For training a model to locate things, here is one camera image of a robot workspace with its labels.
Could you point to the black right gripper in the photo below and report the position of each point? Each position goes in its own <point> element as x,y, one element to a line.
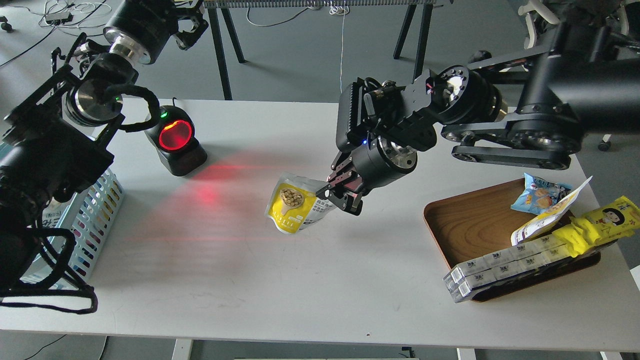
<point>376,164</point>

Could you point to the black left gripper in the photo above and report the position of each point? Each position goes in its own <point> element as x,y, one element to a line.
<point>139,29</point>

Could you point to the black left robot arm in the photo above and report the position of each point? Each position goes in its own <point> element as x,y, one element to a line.
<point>58,138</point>

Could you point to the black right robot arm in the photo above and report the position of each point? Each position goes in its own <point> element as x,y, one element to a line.
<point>472,105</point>

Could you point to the long clear snack box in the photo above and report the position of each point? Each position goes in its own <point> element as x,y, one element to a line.
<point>494,271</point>

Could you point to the blue snack bag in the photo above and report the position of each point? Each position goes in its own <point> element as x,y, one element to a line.
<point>539,195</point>

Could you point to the light blue plastic basket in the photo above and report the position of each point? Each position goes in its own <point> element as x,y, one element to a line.
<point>93,215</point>

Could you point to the red white snack bag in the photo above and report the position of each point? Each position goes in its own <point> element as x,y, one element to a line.
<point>57,214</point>

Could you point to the yellow cartoon snack bag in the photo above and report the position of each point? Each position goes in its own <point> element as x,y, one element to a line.
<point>601,226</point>

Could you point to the black table legs background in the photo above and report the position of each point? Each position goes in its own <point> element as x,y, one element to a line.
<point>303,54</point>

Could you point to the black barcode scanner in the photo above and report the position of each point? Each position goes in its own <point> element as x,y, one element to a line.
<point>174,137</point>

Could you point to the brown wooden tray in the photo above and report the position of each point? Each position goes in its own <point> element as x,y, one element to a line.
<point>474,224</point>

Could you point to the black camera box right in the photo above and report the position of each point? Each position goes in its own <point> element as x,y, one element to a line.
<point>351,130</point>

